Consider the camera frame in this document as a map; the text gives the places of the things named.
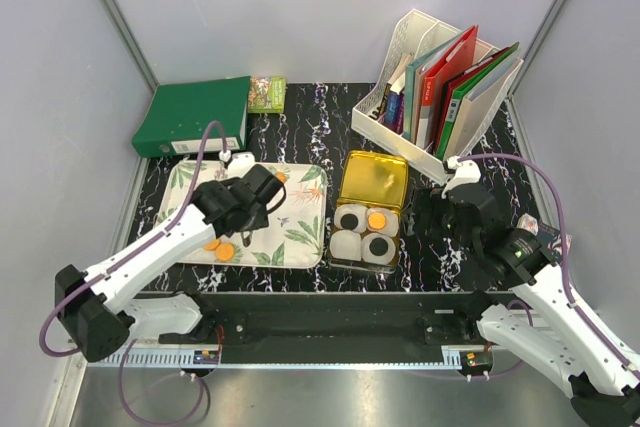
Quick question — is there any grey slotted cable duct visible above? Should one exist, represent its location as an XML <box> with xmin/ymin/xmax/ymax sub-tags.
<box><xmin>93</xmin><ymin>347</ymin><xmax>462</xmax><ymax>371</ymax></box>

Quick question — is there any green folder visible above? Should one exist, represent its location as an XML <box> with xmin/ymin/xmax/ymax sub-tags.
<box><xmin>433</xmin><ymin>42</ymin><xmax>520</xmax><ymax>160</ymax></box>

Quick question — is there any orange round cookie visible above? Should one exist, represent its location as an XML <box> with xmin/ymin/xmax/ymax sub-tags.
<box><xmin>215</xmin><ymin>242</ymin><xmax>236</xmax><ymax>262</ymax></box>
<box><xmin>203</xmin><ymin>239</ymin><xmax>220</xmax><ymax>251</ymax></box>
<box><xmin>367</xmin><ymin>212</ymin><xmax>387</xmax><ymax>230</ymax></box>

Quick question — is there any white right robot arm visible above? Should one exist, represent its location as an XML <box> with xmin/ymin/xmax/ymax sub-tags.
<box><xmin>409</xmin><ymin>184</ymin><xmax>639</xmax><ymax>426</ymax></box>

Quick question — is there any gold cookie tin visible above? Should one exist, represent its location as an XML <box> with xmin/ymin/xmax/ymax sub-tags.
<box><xmin>328</xmin><ymin>151</ymin><xmax>409</xmax><ymax>275</ymax></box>

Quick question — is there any orange flower cookie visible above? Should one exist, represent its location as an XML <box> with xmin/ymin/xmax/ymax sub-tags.
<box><xmin>275</xmin><ymin>172</ymin><xmax>288</xmax><ymax>183</ymax></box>

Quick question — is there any floral rectangular tray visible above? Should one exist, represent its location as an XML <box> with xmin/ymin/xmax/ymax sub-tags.
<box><xmin>154</xmin><ymin>160</ymin><xmax>328</xmax><ymax>269</ymax></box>

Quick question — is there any teal folder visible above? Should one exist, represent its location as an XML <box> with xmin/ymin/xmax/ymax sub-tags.
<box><xmin>403</xmin><ymin>32</ymin><xmax>459</xmax><ymax>141</ymax></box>

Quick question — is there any green ring binder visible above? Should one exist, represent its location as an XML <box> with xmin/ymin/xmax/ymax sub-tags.
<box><xmin>131</xmin><ymin>76</ymin><xmax>250</xmax><ymax>158</ymax></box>

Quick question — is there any floral pink pouch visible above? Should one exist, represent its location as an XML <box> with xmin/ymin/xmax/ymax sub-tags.
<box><xmin>517</xmin><ymin>213</ymin><xmax>563</xmax><ymax>264</ymax></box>

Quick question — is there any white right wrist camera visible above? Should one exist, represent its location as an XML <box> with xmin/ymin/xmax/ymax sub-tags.
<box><xmin>441</xmin><ymin>156</ymin><xmax>481</xmax><ymax>199</ymax></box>

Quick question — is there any white file organizer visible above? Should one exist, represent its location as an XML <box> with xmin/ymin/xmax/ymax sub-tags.
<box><xmin>350</xmin><ymin>8</ymin><xmax>525</xmax><ymax>184</ymax></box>

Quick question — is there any blue book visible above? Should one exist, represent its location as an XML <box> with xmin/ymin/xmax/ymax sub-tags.
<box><xmin>383</xmin><ymin>91</ymin><xmax>404</xmax><ymax>134</ymax></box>

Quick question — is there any green card box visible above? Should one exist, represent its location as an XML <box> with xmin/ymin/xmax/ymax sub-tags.
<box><xmin>248</xmin><ymin>76</ymin><xmax>286</xmax><ymax>114</ymax></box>

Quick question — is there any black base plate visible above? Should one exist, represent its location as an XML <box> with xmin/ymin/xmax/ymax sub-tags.
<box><xmin>158</xmin><ymin>290</ymin><xmax>514</xmax><ymax>366</ymax></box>

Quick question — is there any black round cookie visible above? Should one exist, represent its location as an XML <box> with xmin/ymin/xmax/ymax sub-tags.
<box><xmin>369</xmin><ymin>237</ymin><xmax>389</xmax><ymax>257</ymax></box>
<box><xmin>340</xmin><ymin>213</ymin><xmax>359</xmax><ymax>230</ymax></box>

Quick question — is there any red folder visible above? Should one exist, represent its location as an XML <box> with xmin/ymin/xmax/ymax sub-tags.
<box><xmin>415</xmin><ymin>25</ymin><xmax>479</xmax><ymax>150</ymax></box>

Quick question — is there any beige folder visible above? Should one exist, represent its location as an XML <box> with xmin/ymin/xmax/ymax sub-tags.
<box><xmin>446</xmin><ymin>58</ymin><xmax>523</xmax><ymax>157</ymax></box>

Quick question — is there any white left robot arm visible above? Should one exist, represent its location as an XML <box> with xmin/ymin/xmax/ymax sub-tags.
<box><xmin>53</xmin><ymin>165</ymin><xmax>286</xmax><ymax>362</ymax></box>

